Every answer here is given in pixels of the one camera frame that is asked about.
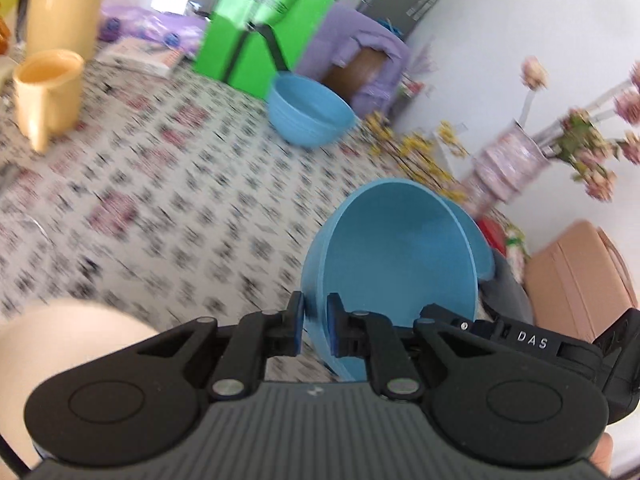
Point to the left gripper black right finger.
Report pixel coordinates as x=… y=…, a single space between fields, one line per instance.
x=373 y=338

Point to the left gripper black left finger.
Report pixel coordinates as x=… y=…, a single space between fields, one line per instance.
x=258 y=337

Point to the blue plastic bowl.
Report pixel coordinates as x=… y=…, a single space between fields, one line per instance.
x=306 y=113
x=392 y=247

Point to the cream round plate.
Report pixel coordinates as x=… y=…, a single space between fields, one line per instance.
x=46 y=339

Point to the person right hand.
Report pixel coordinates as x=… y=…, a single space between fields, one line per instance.
x=601 y=458

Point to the pink small suitcase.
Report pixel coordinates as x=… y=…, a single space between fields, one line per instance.
x=579 y=284

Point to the white carrot print packet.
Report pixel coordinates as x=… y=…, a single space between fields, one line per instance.
x=516 y=252

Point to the red cardboard box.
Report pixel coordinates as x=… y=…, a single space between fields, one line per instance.
x=494 y=233

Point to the yellow flower branch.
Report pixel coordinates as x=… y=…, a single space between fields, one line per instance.
x=414 y=153

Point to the pink textured vase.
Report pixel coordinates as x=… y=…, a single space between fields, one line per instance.
x=502 y=170

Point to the wooden chair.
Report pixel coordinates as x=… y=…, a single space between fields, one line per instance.
x=361 y=70

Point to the dried pink rose bouquet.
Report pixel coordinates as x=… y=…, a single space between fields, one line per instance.
x=576 y=140

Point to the purple jacket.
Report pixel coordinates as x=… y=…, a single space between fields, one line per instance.
x=342 y=34

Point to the white pink flat box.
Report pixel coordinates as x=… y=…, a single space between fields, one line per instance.
x=141 y=56

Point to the green paper shopping bag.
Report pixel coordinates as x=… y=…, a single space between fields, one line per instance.
x=247 y=42

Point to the yellow plastic cup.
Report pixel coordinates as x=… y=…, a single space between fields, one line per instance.
x=48 y=93

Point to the purple tissue pack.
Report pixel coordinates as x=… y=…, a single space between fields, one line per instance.
x=176 y=31

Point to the yellow thermos jug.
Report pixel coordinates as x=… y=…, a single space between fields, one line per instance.
x=63 y=24

